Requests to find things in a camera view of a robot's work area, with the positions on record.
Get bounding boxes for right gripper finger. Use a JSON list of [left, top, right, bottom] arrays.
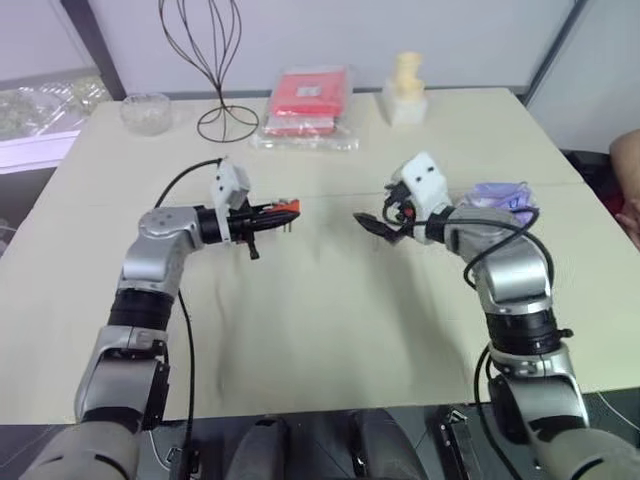
[[352, 211, 401, 236], [373, 223, 417, 247]]

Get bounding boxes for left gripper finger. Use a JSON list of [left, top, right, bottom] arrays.
[[252, 215, 297, 232], [252, 200, 303, 220]]

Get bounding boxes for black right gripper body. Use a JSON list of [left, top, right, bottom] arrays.
[[381, 180, 419, 227]]

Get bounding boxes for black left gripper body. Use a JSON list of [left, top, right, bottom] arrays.
[[226, 201, 268, 262]]

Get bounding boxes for orange hex key holder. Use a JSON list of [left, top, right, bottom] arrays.
[[271, 198, 303, 234]]

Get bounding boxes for purple plastic pack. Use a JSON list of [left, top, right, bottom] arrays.
[[458, 180, 544, 227]]

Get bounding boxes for red packets in plastic bag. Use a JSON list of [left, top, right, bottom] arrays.
[[249, 63, 361, 154]]

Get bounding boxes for cream figure on white base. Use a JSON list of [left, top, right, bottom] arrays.
[[382, 50, 430, 127]]

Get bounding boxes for clear glass bowl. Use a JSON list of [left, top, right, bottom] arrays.
[[119, 92, 172, 136]]

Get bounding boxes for dark rounded shape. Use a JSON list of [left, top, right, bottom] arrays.
[[230, 414, 292, 480]]

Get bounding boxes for clear plastic box with greens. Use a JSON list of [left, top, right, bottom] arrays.
[[0, 74, 110, 137]]

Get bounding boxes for person in red clothing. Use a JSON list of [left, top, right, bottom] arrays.
[[602, 128, 640, 247]]

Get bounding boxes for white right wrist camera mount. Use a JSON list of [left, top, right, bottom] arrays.
[[392, 151, 454, 219]]

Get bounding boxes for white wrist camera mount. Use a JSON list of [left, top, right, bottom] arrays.
[[209, 158, 251, 247], [392, 151, 454, 219]]

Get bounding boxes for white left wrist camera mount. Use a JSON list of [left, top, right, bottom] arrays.
[[209, 158, 251, 247]]

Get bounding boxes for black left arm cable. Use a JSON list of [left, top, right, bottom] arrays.
[[152, 156, 231, 466]]

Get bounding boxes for dark wire stand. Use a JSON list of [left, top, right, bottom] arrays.
[[158, 0, 260, 144]]

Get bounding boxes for black metal bracket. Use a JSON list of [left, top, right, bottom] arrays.
[[433, 407, 484, 480]]

